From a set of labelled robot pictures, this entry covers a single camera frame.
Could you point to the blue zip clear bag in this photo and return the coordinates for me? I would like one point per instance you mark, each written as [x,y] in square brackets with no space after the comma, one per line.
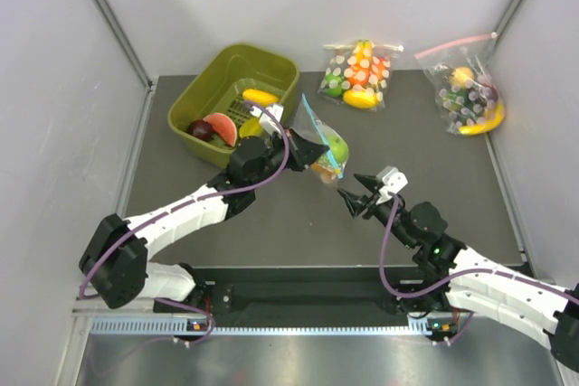
[307,123]

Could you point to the fake watermelon slice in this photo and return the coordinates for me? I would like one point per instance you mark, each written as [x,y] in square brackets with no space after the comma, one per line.
[224,127]

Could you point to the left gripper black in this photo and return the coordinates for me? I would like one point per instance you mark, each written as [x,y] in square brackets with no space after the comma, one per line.
[305,153]

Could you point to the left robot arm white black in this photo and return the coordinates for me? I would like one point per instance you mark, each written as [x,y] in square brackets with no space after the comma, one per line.
[117,261]

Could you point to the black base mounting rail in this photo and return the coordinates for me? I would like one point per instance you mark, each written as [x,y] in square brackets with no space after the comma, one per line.
[225,290]

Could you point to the pink zip polka bag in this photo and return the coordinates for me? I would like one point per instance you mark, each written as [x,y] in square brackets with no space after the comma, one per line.
[459,72]

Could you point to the polka dot zip bag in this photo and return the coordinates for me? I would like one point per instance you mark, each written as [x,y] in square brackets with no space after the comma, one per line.
[363,64]

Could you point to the yellow fake lemon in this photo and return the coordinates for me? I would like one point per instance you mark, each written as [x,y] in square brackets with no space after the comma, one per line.
[363,99]

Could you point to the orange fake fruit pieces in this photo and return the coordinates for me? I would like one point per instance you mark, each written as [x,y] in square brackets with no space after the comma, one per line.
[325,171]

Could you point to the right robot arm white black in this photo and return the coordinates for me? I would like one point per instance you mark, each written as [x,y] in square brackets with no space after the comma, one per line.
[457,276]

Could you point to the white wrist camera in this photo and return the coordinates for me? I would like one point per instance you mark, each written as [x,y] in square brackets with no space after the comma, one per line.
[270,119]
[390,182]

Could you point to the left aluminium frame post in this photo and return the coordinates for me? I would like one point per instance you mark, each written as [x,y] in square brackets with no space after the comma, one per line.
[119,35]

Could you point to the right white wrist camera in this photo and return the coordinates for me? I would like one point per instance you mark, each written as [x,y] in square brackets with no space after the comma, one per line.
[390,182]

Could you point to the olive green plastic bin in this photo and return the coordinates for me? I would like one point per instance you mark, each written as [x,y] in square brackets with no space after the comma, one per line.
[218,88]

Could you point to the grey slotted cable duct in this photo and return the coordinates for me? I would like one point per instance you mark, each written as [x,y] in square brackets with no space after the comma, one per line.
[183,326]

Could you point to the yellow fake banana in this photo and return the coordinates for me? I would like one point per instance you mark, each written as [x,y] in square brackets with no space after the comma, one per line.
[492,118]

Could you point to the dark red fake apple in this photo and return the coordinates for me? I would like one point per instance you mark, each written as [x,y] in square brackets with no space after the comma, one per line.
[200,129]

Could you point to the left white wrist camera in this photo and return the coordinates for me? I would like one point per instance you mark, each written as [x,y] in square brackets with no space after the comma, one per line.
[270,119]

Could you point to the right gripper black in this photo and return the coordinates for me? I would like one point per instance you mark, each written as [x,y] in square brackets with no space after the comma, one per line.
[355,203]

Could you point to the green fake apple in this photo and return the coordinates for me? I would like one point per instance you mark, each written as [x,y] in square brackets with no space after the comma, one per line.
[338,149]

